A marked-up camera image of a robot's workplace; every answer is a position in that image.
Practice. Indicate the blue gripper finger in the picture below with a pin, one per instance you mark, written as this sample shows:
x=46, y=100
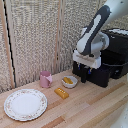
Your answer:
x=89, y=71
x=79, y=67

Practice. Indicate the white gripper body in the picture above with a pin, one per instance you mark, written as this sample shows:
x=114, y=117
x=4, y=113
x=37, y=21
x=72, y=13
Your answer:
x=86, y=59

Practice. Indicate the small white bowl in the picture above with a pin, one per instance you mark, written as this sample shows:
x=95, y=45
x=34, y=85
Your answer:
x=70, y=85

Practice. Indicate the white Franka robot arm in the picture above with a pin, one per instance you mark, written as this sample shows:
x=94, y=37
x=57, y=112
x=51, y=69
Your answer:
x=96, y=30

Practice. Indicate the yellow food piece in bowl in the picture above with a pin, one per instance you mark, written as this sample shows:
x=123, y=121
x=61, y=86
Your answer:
x=68, y=80

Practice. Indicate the black air fryer housing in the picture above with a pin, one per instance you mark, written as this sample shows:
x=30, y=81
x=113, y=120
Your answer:
x=116, y=43

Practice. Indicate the yellow rectangular block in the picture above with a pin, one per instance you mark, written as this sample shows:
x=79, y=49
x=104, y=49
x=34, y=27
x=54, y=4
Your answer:
x=61, y=93

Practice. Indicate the pink plastic cup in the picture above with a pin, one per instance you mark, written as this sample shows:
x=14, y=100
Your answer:
x=45, y=79

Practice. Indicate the beige woven folding screen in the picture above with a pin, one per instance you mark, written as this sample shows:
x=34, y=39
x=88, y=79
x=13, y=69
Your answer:
x=33, y=33

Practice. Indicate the white plate with floral rim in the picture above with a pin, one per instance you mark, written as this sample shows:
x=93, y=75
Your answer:
x=25, y=104

